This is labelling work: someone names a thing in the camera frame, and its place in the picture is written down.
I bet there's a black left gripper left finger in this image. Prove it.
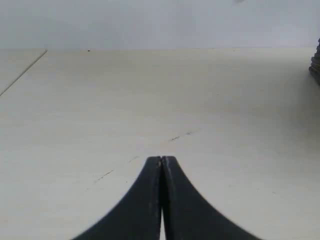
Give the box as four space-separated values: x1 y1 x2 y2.
74 156 162 240

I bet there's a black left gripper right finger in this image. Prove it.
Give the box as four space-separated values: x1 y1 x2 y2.
161 156 257 240

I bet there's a brown wicker basket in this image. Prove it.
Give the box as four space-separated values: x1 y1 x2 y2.
308 39 320 85

